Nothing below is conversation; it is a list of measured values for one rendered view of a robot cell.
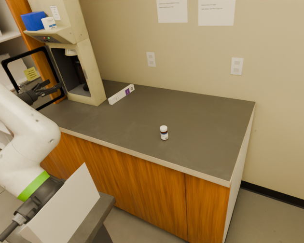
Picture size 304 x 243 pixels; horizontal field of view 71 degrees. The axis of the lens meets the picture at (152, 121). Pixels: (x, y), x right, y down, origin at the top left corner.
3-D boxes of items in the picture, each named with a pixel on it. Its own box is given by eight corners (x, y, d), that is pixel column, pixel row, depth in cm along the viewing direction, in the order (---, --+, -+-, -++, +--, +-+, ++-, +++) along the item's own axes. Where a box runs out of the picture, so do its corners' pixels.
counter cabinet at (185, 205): (80, 136, 289) (54, 75, 236) (239, 189, 195) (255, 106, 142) (38, 172, 244) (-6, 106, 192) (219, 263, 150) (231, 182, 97)
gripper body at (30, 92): (29, 93, 124) (42, 86, 130) (20, 91, 128) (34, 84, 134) (34, 104, 128) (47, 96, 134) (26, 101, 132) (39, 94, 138)
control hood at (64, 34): (44, 41, 148) (37, 26, 142) (76, 43, 133) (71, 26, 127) (29, 47, 140) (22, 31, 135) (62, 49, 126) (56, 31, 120)
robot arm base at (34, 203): (9, 244, 64) (-7, 231, 63) (4, 248, 74) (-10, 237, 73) (69, 178, 83) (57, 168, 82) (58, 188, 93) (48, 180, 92)
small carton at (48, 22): (52, 27, 132) (48, 17, 128) (57, 27, 129) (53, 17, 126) (45, 29, 128) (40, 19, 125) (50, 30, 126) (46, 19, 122)
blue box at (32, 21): (40, 26, 140) (34, 11, 135) (49, 26, 136) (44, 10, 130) (26, 31, 133) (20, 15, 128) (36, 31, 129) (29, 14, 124)
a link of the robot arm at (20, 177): (47, 177, 75) (4, 141, 73) (17, 209, 75) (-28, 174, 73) (60, 166, 88) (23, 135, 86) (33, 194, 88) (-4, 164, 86)
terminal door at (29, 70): (65, 95, 171) (44, 45, 148) (30, 115, 152) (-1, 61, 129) (64, 95, 171) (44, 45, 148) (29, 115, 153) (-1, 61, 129)
